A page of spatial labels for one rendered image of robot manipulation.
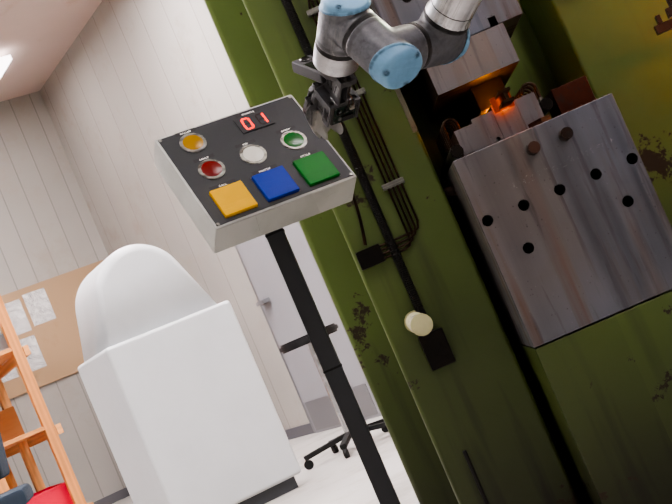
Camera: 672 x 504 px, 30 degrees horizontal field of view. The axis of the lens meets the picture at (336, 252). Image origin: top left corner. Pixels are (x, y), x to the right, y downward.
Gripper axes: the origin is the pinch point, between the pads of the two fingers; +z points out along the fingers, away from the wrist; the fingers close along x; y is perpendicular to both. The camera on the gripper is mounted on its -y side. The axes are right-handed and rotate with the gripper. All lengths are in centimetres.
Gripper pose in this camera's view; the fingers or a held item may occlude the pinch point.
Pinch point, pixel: (319, 130)
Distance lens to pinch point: 259.6
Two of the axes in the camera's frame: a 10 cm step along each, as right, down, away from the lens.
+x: 8.5, -3.4, 4.1
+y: 5.2, 6.9, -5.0
